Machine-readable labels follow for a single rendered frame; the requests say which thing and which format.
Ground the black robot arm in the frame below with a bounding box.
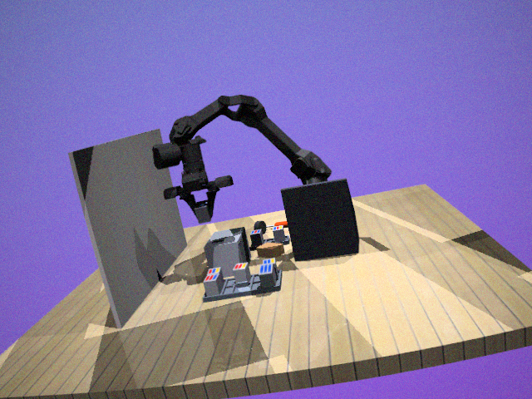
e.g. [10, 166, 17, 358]
[152, 95, 332, 194]

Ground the orange-handled screwdriver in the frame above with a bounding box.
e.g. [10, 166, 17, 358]
[267, 221, 288, 228]

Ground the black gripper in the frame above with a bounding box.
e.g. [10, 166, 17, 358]
[164, 160, 234, 217]

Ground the dark grey flat panel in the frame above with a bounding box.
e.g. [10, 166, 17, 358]
[67, 129, 188, 329]

